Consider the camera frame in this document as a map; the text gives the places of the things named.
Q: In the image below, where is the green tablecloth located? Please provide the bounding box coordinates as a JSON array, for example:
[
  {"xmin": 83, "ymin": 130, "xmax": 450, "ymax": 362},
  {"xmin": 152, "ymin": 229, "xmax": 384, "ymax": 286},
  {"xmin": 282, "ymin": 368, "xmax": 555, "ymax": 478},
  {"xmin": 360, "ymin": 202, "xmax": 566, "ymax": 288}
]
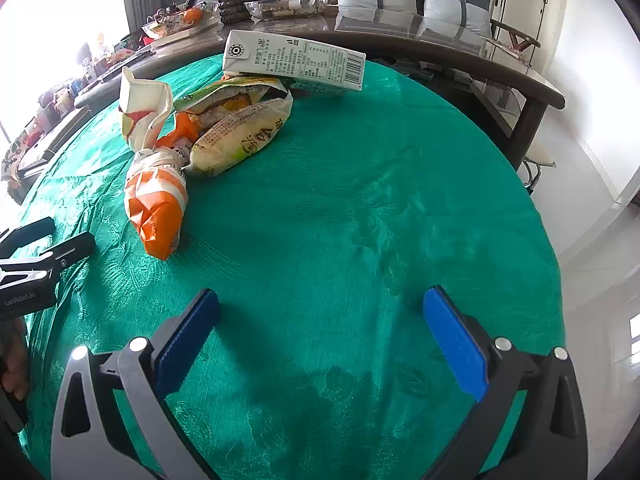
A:
[{"xmin": 10, "ymin": 52, "xmax": 566, "ymax": 480}]

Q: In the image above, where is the white milk carton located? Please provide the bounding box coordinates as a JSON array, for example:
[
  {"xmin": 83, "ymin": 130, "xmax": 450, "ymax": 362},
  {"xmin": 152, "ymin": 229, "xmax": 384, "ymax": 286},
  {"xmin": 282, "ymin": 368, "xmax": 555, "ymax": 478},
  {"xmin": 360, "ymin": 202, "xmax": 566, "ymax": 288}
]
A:
[{"xmin": 222, "ymin": 29, "xmax": 367, "ymax": 97}]

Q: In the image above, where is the white red paper bag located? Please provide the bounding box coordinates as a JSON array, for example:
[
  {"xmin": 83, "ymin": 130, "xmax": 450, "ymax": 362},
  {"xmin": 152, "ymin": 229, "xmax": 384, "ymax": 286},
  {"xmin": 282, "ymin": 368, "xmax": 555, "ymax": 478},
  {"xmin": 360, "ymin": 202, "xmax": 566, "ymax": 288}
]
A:
[{"xmin": 119, "ymin": 66, "xmax": 173, "ymax": 151}]

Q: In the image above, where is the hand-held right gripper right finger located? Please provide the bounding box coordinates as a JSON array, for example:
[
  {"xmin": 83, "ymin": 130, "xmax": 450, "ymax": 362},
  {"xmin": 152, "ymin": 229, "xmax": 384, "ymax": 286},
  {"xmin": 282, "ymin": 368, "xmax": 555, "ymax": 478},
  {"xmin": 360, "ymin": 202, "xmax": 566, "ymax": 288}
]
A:
[{"xmin": 421, "ymin": 285, "xmax": 588, "ymax": 480}]

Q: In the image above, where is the green yellow snack bag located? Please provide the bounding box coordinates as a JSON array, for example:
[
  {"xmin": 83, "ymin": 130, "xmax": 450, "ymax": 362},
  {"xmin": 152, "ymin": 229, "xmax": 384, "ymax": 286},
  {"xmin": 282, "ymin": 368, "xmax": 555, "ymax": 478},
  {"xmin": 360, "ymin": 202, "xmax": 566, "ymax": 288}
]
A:
[{"xmin": 172, "ymin": 75, "xmax": 291, "ymax": 126}]

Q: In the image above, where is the white cushioned stool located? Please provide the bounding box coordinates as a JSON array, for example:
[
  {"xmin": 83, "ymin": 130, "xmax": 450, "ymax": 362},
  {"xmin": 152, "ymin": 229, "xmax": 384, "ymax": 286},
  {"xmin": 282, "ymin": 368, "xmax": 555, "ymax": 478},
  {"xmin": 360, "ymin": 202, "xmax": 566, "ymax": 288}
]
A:
[{"xmin": 517, "ymin": 140, "xmax": 556, "ymax": 192}]

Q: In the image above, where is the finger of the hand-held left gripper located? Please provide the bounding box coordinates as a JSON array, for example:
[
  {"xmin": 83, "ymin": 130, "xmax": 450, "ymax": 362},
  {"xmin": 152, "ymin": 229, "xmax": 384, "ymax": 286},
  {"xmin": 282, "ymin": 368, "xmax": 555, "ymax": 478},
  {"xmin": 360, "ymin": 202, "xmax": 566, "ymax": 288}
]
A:
[
  {"xmin": 0, "ymin": 216, "xmax": 56, "ymax": 261},
  {"xmin": 10, "ymin": 232, "xmax": 96, "ymax": 273}
]

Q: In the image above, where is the dark wooden coffee table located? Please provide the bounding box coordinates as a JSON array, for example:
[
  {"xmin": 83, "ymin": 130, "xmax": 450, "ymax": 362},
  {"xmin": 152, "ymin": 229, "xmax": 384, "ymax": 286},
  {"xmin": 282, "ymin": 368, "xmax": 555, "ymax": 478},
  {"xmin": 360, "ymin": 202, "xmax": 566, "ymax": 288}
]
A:
[{"xmin": 75, "ymin": 2, "xmax": 566, "ymax": 171}]

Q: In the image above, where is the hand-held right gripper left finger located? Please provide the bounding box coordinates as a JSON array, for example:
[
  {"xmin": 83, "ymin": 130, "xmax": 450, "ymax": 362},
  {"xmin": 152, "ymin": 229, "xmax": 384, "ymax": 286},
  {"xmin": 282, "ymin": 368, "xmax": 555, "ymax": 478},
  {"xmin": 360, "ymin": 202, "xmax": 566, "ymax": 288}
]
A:
[{"xmin": 50, "ymin": 287, "xmax": 222, "ymax": 480}]

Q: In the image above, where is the cluster of small bottles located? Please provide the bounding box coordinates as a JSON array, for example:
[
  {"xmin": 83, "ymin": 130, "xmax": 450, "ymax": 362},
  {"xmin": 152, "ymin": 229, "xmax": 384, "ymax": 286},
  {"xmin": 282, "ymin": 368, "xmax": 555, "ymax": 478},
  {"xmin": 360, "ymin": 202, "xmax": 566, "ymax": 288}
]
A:
[{"xmin": 35, "ymin": 35, "xmax": 131, "ymax": 126}]

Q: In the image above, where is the person's left hand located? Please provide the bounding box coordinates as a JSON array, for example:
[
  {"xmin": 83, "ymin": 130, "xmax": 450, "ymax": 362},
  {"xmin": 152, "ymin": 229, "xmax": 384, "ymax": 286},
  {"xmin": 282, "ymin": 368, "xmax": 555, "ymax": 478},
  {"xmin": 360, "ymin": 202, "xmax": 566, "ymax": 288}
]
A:
[{"xmin": 0, "ymin": 317, "xmax": 29, "ymax": 402}]

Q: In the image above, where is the glass fruit bowl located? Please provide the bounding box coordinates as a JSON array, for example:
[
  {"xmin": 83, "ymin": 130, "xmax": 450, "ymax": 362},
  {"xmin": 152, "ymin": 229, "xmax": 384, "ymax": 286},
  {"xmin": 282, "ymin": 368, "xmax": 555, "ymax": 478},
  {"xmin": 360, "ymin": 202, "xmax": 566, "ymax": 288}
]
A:
[{"xmin": 142, "ymin": 5, "xmax": 207, "ymax": 41}]

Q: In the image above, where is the orange white snack bag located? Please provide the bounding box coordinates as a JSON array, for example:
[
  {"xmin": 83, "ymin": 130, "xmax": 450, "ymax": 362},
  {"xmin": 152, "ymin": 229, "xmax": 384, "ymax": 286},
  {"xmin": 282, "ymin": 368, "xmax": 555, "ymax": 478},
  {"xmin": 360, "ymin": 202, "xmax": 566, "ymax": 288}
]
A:
[{"xmin": 124, "ymin": 112, "xmax": 201, "ymax": 261}]

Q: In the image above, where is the beige book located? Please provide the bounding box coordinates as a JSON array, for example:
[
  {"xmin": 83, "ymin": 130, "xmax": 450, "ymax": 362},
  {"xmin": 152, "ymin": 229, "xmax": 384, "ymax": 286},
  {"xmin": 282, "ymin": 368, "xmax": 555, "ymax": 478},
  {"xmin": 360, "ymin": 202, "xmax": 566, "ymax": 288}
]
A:
[{"xmin": 150, "ymin": 20, "xmax": 221, "ymax": 50}]

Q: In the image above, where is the wooden side bench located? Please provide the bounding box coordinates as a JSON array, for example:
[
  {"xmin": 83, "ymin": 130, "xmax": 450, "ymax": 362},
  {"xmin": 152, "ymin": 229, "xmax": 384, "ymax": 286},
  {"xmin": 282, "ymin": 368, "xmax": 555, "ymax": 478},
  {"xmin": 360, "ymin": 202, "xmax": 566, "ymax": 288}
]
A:
[{"xmin": 0, "ymin": 105, "xmax": 91, "ymax": 181}]

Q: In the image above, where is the pale noodle packet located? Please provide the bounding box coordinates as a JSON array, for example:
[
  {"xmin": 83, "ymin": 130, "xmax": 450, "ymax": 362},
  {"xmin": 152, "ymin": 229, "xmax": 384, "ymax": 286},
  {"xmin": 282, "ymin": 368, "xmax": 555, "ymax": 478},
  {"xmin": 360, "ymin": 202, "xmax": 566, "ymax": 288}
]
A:
[{"xmin": 187, "ymin": 92, "xmax": 294, "ymax": 178}]

